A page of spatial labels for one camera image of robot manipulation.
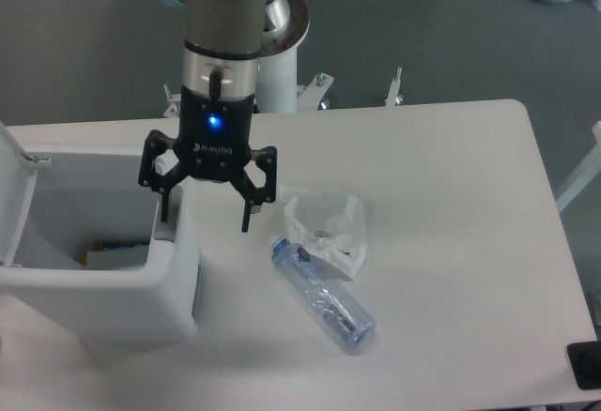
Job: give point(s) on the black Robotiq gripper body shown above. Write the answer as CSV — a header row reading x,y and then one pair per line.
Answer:
x,y
213,138

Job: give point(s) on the white push-lid trash can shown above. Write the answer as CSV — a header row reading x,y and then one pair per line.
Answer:
x,y
85,245

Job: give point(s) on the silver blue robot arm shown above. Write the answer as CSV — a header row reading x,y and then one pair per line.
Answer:
x,y
222,48

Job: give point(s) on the crumpled white paper wrapper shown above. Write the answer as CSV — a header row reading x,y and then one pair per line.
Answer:
x,y
330,224

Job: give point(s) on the clear blue plastic bottle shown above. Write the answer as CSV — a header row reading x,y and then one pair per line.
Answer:
x,y
334,307

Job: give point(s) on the black device at table edge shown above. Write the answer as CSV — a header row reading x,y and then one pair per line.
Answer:
x,y
585,362

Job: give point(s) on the white pedestal base frame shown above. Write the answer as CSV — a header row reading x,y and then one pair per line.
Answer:
x,y
310,97

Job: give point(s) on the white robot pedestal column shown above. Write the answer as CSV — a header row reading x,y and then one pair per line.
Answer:
x,y
276,83

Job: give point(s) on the white frame bar right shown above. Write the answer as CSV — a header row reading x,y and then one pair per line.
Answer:
x,y
585,172

